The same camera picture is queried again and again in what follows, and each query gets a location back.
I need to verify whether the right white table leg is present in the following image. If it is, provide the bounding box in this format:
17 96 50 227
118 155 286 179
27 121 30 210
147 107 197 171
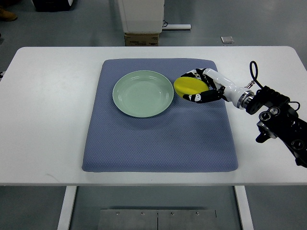
234 185 254 230

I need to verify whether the white table leg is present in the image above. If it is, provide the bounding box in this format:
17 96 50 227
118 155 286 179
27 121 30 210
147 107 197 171
57 186 77 230
234 185 254 230

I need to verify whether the left white table leg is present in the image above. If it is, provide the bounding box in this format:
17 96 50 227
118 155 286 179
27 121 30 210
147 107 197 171
57 186 77 230

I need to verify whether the brown shoe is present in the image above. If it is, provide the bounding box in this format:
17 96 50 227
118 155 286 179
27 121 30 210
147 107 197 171
0 6 18 22

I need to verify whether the black bin with white rim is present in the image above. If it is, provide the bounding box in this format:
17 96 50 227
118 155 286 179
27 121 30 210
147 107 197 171
32 0 74 12

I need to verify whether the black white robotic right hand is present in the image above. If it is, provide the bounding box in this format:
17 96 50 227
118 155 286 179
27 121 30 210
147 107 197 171
182 68 254 109

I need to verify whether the white machine cabinet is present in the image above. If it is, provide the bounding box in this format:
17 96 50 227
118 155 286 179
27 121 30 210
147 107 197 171
117 0 165 34

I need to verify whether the brown cardboard box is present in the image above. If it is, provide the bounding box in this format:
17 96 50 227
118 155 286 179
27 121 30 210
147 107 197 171
124 33 159 46

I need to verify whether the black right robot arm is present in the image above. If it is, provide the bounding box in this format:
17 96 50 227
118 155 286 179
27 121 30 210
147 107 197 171
241 61 307 167

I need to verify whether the white metal floor bar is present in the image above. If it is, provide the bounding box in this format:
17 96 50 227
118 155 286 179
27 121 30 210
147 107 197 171
162 24 191 30

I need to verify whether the blue textured cushion mat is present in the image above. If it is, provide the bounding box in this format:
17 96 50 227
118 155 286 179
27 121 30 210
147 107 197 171
82 58 238 173

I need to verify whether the small grey floor plate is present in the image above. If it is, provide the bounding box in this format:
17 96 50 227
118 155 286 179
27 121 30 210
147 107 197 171
220 36 234 44

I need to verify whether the yellow starfruit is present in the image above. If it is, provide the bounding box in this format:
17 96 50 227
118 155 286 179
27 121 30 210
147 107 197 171
174 77 209 98

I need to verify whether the light green plate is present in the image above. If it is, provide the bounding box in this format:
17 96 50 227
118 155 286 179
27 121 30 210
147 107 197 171
112 70 174 118

